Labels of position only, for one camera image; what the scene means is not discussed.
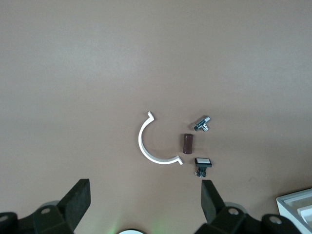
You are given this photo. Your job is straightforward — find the white compartment bin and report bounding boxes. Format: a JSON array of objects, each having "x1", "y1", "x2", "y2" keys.
[{"x1": 276, "y1": 187, "x2": 312, "y2": 234}]

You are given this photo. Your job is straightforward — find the white rectangular push button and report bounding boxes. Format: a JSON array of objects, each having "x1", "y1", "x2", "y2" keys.
[{"x1": 193, "y1": 157, "x2": 213, "y2": 178}]

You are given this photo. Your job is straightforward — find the chrome angle valve fitting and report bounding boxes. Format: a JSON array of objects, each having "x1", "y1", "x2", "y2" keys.
[{"x1": 190, "y1": 114, "x2": 212, "y2": 133}]

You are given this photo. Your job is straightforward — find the white plastic drawer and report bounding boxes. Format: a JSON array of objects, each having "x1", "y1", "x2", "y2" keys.
[{"x1": 285, "y1": 195, "x2": 312, "y2": 234}]

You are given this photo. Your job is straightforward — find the white half-ring pipe clamp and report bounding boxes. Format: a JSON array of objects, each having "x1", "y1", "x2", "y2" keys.
[{"x1": 138, "y1": 111, "x2": 184, "y2": 166}]

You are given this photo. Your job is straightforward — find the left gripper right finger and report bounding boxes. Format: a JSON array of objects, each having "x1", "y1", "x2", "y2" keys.
[{"x1": 201, "y1": 179, "x2": 301, "y2": 234}]

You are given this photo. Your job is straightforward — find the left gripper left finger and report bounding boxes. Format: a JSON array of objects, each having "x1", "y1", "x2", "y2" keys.
[{"x1": 0, "y1": 178, "x2": 92, "y2": 234}]

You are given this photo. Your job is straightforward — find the dark brown cylinder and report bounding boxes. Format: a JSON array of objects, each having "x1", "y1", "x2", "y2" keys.
[{"x1": 181, "y1": 133, "x2": 195, "y2": 155}]

